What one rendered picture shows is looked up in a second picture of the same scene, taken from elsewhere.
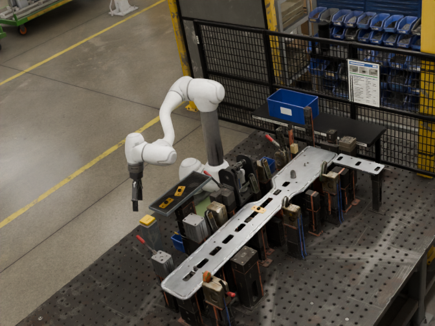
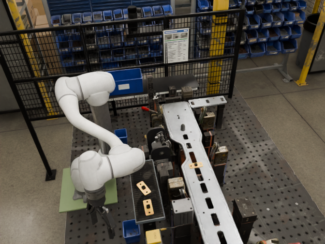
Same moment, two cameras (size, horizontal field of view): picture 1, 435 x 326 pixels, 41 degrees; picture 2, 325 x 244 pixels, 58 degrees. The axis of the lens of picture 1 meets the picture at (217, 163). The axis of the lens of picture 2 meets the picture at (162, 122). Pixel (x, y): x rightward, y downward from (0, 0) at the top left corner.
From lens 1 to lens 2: 2.29 m
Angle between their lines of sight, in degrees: 44
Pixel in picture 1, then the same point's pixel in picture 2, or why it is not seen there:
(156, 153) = (130, 161)
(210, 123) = (106, 114)
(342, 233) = not seen: hidden behind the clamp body
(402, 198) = not seen: hidden behind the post
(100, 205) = not seen: outside the picture
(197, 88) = (93, 83)
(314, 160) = (179, 112)
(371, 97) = (181, 55)
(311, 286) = (253, 198)
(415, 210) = (235, 118)
